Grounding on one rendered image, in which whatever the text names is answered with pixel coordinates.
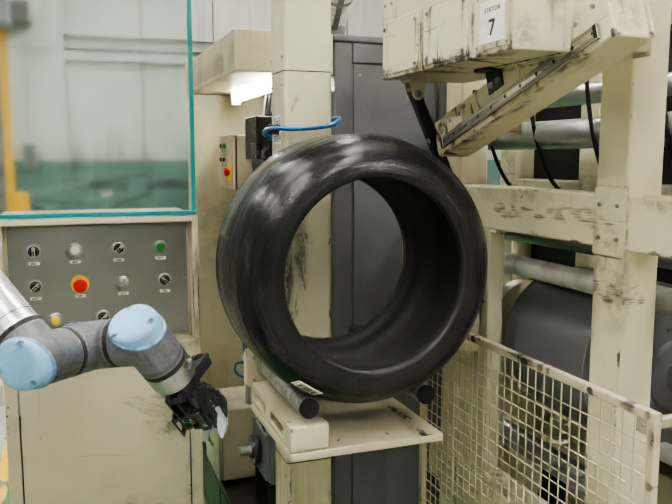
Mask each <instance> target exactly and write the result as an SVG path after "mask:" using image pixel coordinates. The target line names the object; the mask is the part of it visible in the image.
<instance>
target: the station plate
mask: <svg viewBox="0 0 672 504"><path fill-rule="evenodd" d="M504 22H505V0H489V1H487V2H484V3H481V4H480V31H479V45H482V44H486V43H490V42H493V41H497V40H501V39H504Z"/></svg>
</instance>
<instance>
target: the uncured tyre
mask: <svg viewBox="0 0 672 504"><path fill-rule="evenodd" d="M357 180H359V181H361V182H363V183H365V184H367V185H368V186H370V187H371V188H373V189H374V190H375V191H376V192H378V193H379V194H380V195H381V196H382V197H383V198H384V200H385V201H386V202H387V203H388V205H389V206H390V208H391V209H392V211H393V213H394V215H395V217H396V219H397V221H398V224H399V227H400V230H401V234H402V240H403V265H402V270H401V274H400V278H399V281H398V284H397V286H396V288H395V291H394V293H393V294H392V296H391V298H390V299H389V301H388V302H387V304H386V305H385V306H384V308H383V309H382V310H381V311H380V312H379V313H378V314H377V315H376V316H375V317H374V318H373V319H372V320H370V321H369V322H368V323H366V324H365V325H363V326H362V327H360V328H358V329H356V330H354V331H352V332H349V333H347V334H343V335H340V336H335V337H325V338H319V337H310V336H305V335H301V334H300V333H299V331H298V329H297V327H296V326H295V324H294V322H293V319H292V317H291V314H290V311H289V308H288V304H287V300H286V294H285V266H286V260H287V256H288V252H289V248H290V245H291V243H292V240H293V238H294V235H295V233H296V231H297V229H298V228H299V226H300V224H301V223H302V221H303V220H304V218H305V217H306V215H307V214H308V213H309V212H310V211H311V209H312V208H313V207H314V206H315V205H316V204H317V203H318V202H319V201H320V200H322V199H323V198H324V197H325V196H327V195H328V194H329V193H331V192H332V191H334V190H336V189H337V188H339V187H341V186H343V185H345V184H348V183H350V182H353V181H357ZM487 268H488V256H487V244H486V238H485V233H484V228H483V225H482V221H481V218H480V215H479V213H478V210H477V208H476V206H475V203H474V201H473V199H472V198H471V196H470V194H469V192H468V191H467V189H466V188H465V186H464V185H463V184H462V182H461V181H460V180H459V178H458V177H457V176H456V175H455V174H454V173H453V172H452V171H451V170H450V169H449V168H448V167H447V166H446V165H445V164H444V163H443V162H441V161H440V160H439V159H438V158H436V157H435V156H433V155H432V154H431V153H429V152H428V151H426V150H424V149H423V148H421V147H419V146H417V145H415V144H413V143H411V142H408V141H406V140H403V139H400V138H397V137H393V136H389V135H384V134H377V133H352V134H340V135H328V136H320V137H315V138H310V139H307V140H303V141H300V142H298V143H295V144H293V145H290V146H288V147H286V148H284V149H282V150H281V151H279V152H277V153H276V154H274V155H273V156H271V157H270V158H268V159H267V160H266V161H265V162H263V163H262V164H261V165H260V166H259V167H258V168H257V169H255V170H254V171H253V172H252V174H251V175H250V176H249V177H248V178H247V179H246V180H245V182H244V183H243V184H242V186H241V187H240V188H239V190H238V191H237V193H236V194H235V196H234V198H233V199H232V201H231V203H230V205H229V207H228V209H227V212H226V214H225V217H224V219H223V222H222V225H221V229H220V232H219V237H218V242H217V249H216V280H217V286H218V291H219V296H220V299H221V303H222V306H223V308H224V311H225V313H226V316H227V318H228V320H229V322H230V324H231V326H232V327H233V329H234V331H235V332H236V334H237V335H238V336H239V338H240V339H241V340H242V342H243V343H244V344H245V345H246V346H247V347H248V348H249V349H250V350H251V351H252V352H253V353H254V354H255V356H256V357H257V358H258V359H259V360H260V361H261V362H262V363H263V364H264V365H265V366H266V367H267V368H268V369H269V370H270V371H271V372H272V373H274V374H275V375H276V376H277V377H278V378H280V379H281V380H282V381H284V382H285V383H287V384H288V385H290V386H291V387H293V388H295V389H297V390H299V391H301V392H303V393H305V394H308V395H310V396H313V397H316V398H319V399H323V400H328V401H334V402H343V403H368V402H376V401H381V400H385V399H389V398H392V397H395V396H398V395H400V394H403V393H405V392H407V391H409V390H411V389H413V388H415V387H417V386H419V385H420V384H422V383H423V382H425V381H426V380H428V379H429V378H431V377H432V376H433V375H434V374H436V373H437V372H438V371H439V370H440V369H441V368H442V367H443V366H444V365H445V364H446V363H447V362H448V361H449V360H450V359H451V358H452V357H453V356H454V355H455V353H456V352H457V351H458V349H459V348H460V347H461V345H462V344H463V342H464V341H465V339H466V338H467V336H468V334H469V332H470V330H471V329H472V327H473V325H474V322H475V320H476V318H477V315H478V313H479V310H480V307H481V304H482V300H483V296H484V292H485V287H486V280H487ZM295 381H301V382H303V383H305V384H307V385H309V386H310V387H312V388H314V389H316V390H318V391H319V392H321V393H322V394H320V395H311V394H309V393H308V392H306V391H304V390H302V389H300V388H299V387H297V386H295V385H293V384H291V382H295Z"/></svg>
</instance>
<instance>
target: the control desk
mask: <svg viewBox="0 0 672 504"><path fill-rule="evenodd" d="M0 269H1V271H2V272H3V273H4V274H5V275H6V277H7V278H8V279H9V280H10V282H11V283H12V284H13V285H14V286H15V288H16V289H17V290H18V291H19V293H20V294H21V295H22V296H23V297H24V299H25V300H26V301H27V302H28V304H29V305H30V306H31V307H32V308H33V310H34V311H35V312H36V313H37V314H39V315H40V316H41V317H42V318H43V320H44V321H45V322H46V323H47V324H48V326H49V327H50V328H51V329H52V330H53V329H57V328H61V327H63V326H65V325H67V324H70V323H73V322H88V321H97V320H106V319H113V317H114V316H115V315H116V314H117V313H118V312H120V311H121V310H123V309H125V308H128V307H130V306H132V305H138V304H142V305H147V306H150V307H152V308H153V309H154V310H155V311H156V312H157V313H158V314H159V315H161V316H162V318H163V319H164V321H165V323H166V325H167V326H168V328H169V329H170V330H171V332H172V333H173V334H174V336H175V337H176V338H177V340H178V341H179V342H180V344H181V345H182V346H183V348H184V349H185V350H186V352H187V353H188V355H189V356H190V357H192V356H194V355H196V354H200V339H199V337H198V336H200V309H199V266H198V223H197V216H196V215H194V214H185V215H146V216H107V217H68V218H29V219H0ZM3 391H4V408H5V425H6V443H7V460H8V477H9V495H10V504H204V487H203V444H202V439H201V433H200V429H197V430H195V429H194V428H193V429H189V430H186V434H185V437H184V436H183V435H182V434H181V433H180V432H179V431H178V429H177V428H176V427H175V426H174V425H173V423H172V422H171V421H172V414H173V412H172V410H171V409H170V408H169V407H168V406H167V404H166V403H165V397H166V395H159V394H157V393H156V392H155V391H154V390H153V389H152V388H151V386H150V385H149V384H148V383H147V382H146V380H145V379H144V378H143V376H142V375H141V374H140V373H139V372H138V371H137V369H136V368H135V367H132V366H130V367H119V368H107V369H98V370H93V371H90V372H87V373H84V374H81V375H78V376H75V377H71V378H68V379H65V380H62V381H59V382H56V383H52V384H49V385H48V386H46V387H44V388H41V389H36V390H30V391H18V390H15V389H13V388H11V387H9V386H8V385H7V384H5V383H4V382H3Z"/></svg>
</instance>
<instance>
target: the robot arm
mask: <svg viewBox="0 0 672 504"><path fill-rule="evenodd" d="M211 364H212V361H211V359H210V357H209V354H208V352H207V353H204V354H202V353H200V354H196V355H194V356H192V357H190V356H189V355H188V353H187V352H186V350H185V349H184V348H183V346H182V345H181V344H180V342H179V341H178V340H177V338H176V337H175V336H174V334H173V333H172V332H171V330H170V329H169V328H168V326H167V325H166V323H165V321H164V319H163V318H162V316H161V315H159V314H158V313H157V312H156V311H155V310H154V309H153V308H152V307H150V306H147V305H142V304H138V305H132V306H130V307H128V308H125V309H123V310H121V311H120V312H118V313H117V314H116V315H115V316H114V317H113V319H106V320H97V321H88V322H73V323H70V324H67V325H65V326H63V327H61V328H57V329H53V330H52V329H51V328H50V327H49V326H48V324H47V323H46V322H45V321H44V320H43V318H42V317H41V316H40V315H39V314H37V313H36V312H35V311H34V310H33V308H32V307H31V306H30V305H29V304H28V302H27V301H26V300H25V299H24V297H23V296H22V295H21V294H20V293H19V291H18V290H17V289H16V288H15V286H14V285H13V284H12V283H11V282H10V280H9V279H8V278H7V277H6V275H5V274H4V273H3V272H2V271H1V269H0V378H1V379H2V380H3V382H4V383H5V384H7V385H8V386H9V387H11V388H13V389H15V390H18V391H30V390H36V389H41V388H44V387H46V386H48V385H49V384H52V383H56V382H59V381H62V380H65V379H68V378H71V377H75V376H78V375H81V374H84V373H87V372H90V371H93V370H98V369H107V368H119V367H130V366H132V367H135V368H136V369H137V371H138V372H139V373H140V374H141V375H142V376H143V378H144V379H145V380H146V382H147V383H148V384H149V385H150V386H151V388H152V389H153V390H154V391H155V392H156V393H157V394H159V395H166V397H165V403H166V404H167V406H168V407H169V408H170V409H171V410H172V412H173V414H172V421H171V422H172V423H173V425H174V426H175V427H176V428H177V429H178V431H179V432H180V433H181V434H182V435H183V436H184V437H185V434H186V430H189V429H193V428H194V429H195V430H197V429H200V433H201V439H202V440H203V442H207V441H208V439H209V436H210V433H211V431H212V432H215V433H218V434H219V436H220V438H223V436H224V434H226V432H227V429H228V406H227V400H226V398H225V397H224V395H222V394H221V393H220V391H219V390H216V389H215V388H214V387H212V384H208V383H206V382H203V383H200V381H199V380H200V378H201V377H202V376H203V374H204V373H205V372H206V370H207V369H208V368H209V367H210V365H211ZM182 421H183V422H184V423H185V425H184V423H183V422H182ZM177 422H180V423H181V425H182V430H181V429H180V428H179V427H178V426H177Z"/></svg>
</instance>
